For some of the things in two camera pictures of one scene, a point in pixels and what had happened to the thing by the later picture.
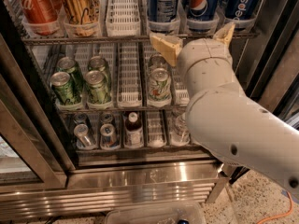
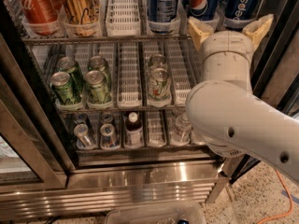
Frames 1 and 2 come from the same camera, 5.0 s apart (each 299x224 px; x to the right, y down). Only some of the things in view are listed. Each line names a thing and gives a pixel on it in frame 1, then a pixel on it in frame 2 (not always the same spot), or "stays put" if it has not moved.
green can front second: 98,91 stays put
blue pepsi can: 241,3 stays put
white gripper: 203,54 -> 226,43
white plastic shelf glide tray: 122,14 stays put
